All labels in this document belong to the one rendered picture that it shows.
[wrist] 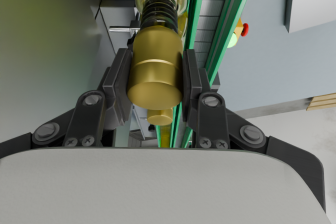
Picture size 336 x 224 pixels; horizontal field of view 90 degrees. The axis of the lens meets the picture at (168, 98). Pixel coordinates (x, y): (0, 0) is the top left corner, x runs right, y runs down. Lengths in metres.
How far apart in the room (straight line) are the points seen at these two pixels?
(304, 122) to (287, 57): 2.61
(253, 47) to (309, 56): 0.25
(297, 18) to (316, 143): 2.79
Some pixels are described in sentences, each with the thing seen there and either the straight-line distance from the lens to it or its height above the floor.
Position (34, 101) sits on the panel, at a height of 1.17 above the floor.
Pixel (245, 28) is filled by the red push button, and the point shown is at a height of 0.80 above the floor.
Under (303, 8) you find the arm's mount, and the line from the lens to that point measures 0.65.
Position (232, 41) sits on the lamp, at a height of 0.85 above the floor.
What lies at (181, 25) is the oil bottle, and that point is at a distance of 0.21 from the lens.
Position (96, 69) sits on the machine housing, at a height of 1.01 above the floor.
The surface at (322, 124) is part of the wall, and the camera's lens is 3.44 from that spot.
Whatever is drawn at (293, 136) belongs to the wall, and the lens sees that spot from 3.32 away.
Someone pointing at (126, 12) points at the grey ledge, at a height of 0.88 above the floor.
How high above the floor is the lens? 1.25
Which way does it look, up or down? 31 degrees down
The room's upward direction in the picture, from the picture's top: 179 degrees counter-clockwise
